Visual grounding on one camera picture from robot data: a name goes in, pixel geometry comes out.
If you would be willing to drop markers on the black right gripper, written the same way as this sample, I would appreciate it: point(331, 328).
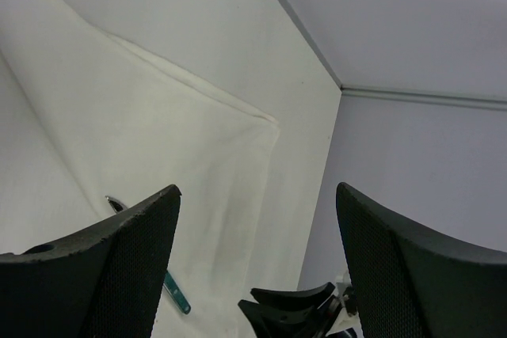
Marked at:
point(338, 300)

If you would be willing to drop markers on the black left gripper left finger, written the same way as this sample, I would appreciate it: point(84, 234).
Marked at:
point(103, 281)

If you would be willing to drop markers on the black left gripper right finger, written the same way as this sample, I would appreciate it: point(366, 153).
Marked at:
point(412, 281)

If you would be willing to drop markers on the knife with teal handle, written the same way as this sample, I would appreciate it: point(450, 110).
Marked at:
point(169, 285)

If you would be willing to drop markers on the white cloth napkin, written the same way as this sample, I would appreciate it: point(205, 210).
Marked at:
point(209, 95)

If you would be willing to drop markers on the aluminium back frame rail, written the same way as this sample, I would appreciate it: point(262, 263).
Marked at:
point(421, 97)

